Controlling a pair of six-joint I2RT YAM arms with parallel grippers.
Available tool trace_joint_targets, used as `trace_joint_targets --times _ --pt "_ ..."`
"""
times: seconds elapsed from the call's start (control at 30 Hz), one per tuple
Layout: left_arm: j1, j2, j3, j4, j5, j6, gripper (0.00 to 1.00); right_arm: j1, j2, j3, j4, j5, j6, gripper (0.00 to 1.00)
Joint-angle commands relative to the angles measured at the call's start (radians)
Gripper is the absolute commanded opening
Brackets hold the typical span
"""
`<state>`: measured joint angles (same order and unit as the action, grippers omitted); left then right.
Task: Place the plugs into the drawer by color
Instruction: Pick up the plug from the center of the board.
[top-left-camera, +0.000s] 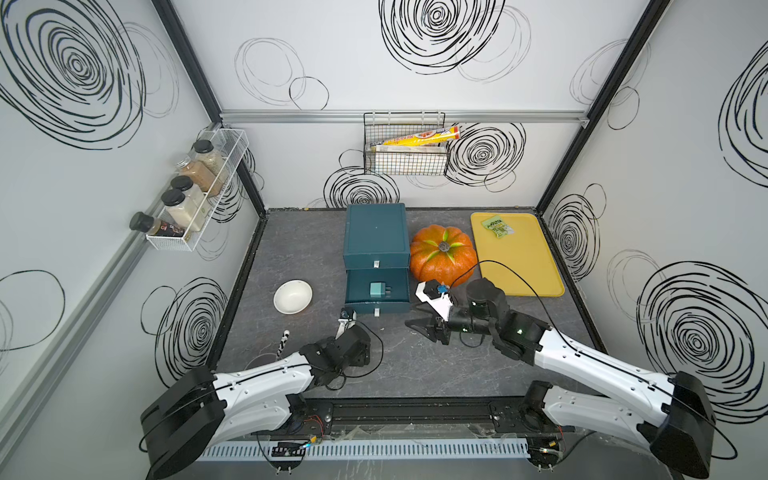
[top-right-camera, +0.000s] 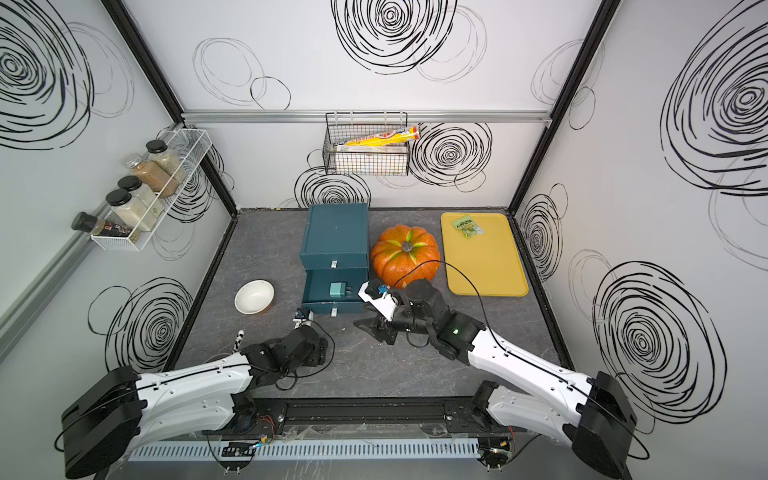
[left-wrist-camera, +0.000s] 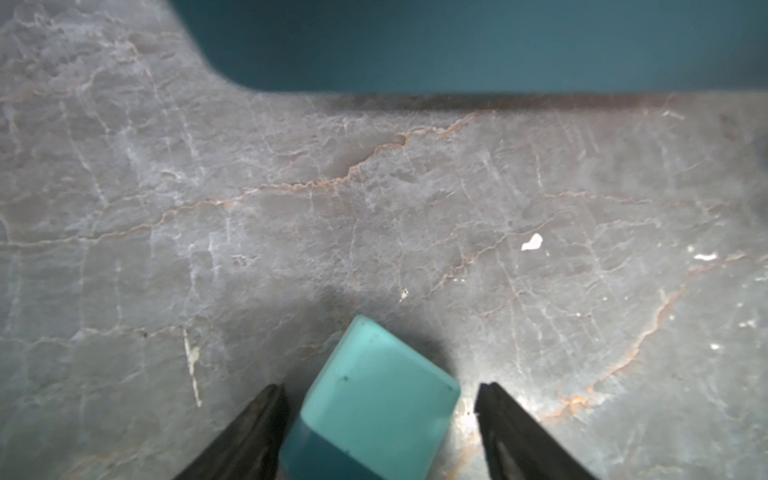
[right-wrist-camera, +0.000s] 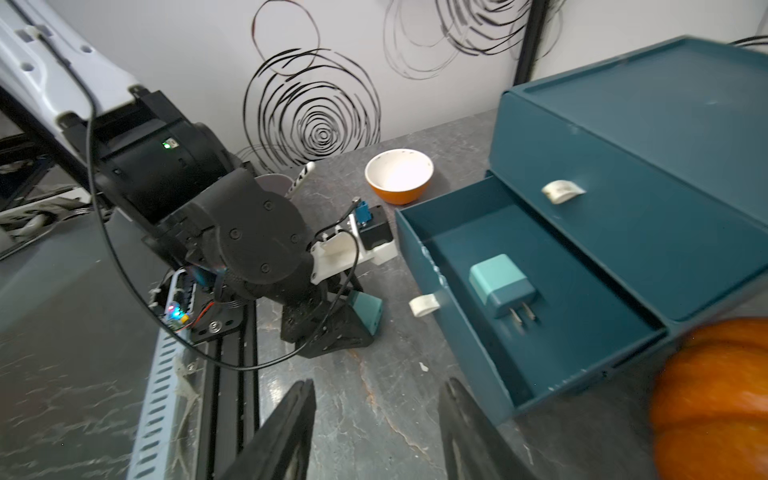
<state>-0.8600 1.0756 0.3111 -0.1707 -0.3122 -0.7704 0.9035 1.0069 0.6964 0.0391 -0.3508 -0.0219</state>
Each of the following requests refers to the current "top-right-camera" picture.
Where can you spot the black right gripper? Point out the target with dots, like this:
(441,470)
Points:
(385,329)

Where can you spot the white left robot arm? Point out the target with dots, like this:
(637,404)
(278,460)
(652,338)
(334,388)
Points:
(126,410)

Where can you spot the yellow snack tube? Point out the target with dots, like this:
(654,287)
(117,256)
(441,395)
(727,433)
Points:
(394,137)

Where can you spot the black wire wall basket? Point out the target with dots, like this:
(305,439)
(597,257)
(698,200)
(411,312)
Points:
(341,126)

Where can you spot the black white striped straw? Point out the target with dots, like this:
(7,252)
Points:
(238,341)

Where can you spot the small dark spice bottle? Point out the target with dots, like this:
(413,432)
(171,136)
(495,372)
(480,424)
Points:
(101,227)

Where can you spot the white slotted cable duct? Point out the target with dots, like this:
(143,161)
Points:
(357,449)

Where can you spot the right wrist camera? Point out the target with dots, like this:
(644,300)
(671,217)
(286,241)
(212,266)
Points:
(377,294)

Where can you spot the spice jar brown contents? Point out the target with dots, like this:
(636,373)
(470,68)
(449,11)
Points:
(159,181)

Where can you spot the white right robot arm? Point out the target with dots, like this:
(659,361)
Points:
(590,414)

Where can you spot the yellow tray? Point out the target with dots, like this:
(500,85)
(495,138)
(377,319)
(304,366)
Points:
(488,265)

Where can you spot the green snack packet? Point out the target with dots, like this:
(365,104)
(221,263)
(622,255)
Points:
(468,226)

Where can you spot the orange pumpkin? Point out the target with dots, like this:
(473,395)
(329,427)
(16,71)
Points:
(405,254)

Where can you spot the white bowl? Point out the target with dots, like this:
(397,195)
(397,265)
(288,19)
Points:
(254,297)

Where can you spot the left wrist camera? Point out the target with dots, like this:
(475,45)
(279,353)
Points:
(303,316)

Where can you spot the spice jar tan contents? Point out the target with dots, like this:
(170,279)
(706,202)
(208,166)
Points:
(167,159)

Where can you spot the teal plug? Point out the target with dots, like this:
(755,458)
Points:
(338,290)

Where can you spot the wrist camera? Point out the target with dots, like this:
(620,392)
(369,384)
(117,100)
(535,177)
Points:
(377,294)
(303,316)

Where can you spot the spice jar white contents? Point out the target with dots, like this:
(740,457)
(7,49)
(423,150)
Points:
(131,210)

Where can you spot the clear acrylic spice shelf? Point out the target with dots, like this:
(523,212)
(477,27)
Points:
(162,198)

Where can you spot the black linear rail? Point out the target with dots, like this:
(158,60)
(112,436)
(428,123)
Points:
(274,416)

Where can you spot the teal drawer cabinet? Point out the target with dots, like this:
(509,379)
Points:
(335,248)

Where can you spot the spice jar beige contents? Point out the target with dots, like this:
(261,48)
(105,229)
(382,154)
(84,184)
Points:
(143,192)

